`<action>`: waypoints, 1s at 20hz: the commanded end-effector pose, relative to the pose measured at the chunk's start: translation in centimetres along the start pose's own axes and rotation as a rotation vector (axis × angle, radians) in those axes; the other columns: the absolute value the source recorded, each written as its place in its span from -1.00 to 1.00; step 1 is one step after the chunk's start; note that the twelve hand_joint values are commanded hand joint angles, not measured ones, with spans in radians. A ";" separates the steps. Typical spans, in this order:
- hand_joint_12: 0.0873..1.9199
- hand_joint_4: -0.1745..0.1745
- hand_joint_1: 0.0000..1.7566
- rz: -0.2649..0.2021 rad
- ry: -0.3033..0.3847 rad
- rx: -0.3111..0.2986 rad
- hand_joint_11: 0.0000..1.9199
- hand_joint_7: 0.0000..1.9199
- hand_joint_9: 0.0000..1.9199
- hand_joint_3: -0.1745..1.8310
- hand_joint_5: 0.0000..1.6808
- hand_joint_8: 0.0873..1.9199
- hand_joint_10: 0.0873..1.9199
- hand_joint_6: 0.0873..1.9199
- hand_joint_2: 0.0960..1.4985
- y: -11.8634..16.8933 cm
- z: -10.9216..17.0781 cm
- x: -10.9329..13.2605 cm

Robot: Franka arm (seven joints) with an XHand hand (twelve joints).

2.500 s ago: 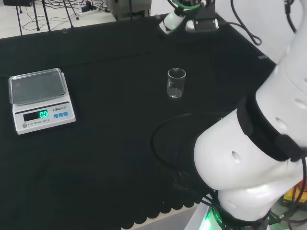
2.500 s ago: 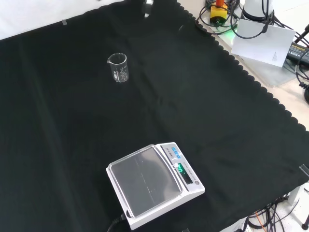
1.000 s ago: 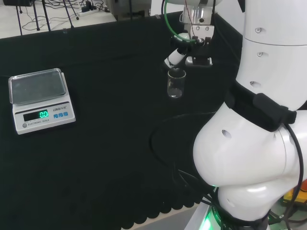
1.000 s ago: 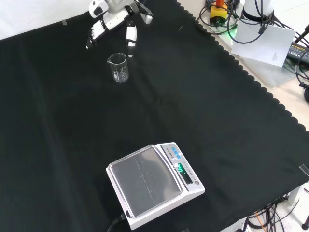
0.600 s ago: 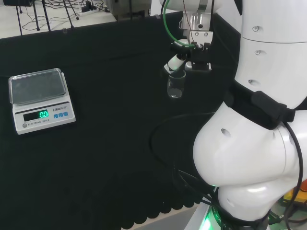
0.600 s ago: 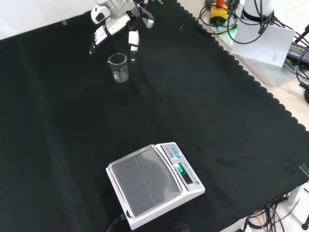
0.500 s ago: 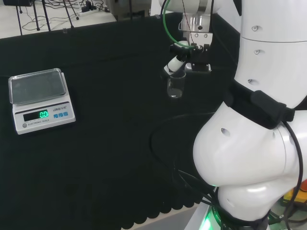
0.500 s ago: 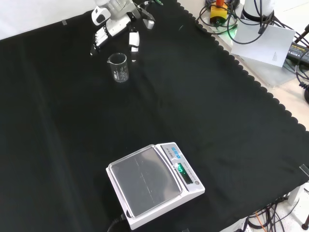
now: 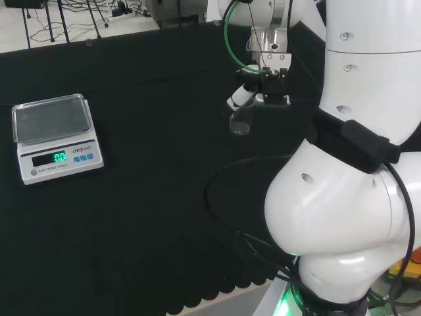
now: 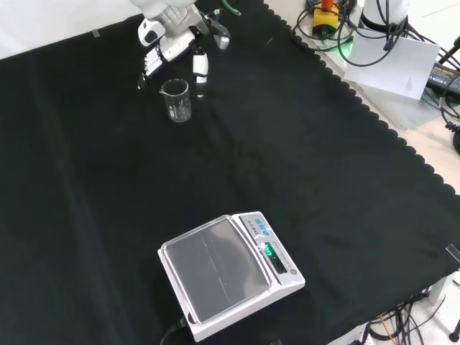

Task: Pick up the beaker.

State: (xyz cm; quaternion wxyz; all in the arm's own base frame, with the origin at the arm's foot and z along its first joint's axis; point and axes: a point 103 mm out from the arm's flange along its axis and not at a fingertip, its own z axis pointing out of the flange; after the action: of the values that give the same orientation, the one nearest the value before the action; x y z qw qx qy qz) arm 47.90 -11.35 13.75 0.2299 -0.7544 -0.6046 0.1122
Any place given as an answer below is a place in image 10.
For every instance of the grey metal base plate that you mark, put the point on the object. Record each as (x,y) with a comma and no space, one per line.
(402,111)

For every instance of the black cloth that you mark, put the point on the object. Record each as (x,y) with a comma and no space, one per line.
(108,187)

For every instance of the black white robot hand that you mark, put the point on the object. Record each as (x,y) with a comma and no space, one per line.
(176,45)

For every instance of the clear tape piece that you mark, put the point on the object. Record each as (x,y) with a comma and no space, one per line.
(453,252)
(95,33)

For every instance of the clear glass beaker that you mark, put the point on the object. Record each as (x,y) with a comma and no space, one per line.
(179,109)

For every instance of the pale board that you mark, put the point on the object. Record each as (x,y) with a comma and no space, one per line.
(399,68)

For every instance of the yellow stop button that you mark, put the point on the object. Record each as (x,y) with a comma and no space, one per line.
(325,18)

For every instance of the white bench leg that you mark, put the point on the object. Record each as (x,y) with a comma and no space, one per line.
(438,291)

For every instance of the black power adapter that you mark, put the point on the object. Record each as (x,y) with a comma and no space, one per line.
(442,77)

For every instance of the white electronic balance steel pan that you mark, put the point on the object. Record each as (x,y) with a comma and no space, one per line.
(215,266)

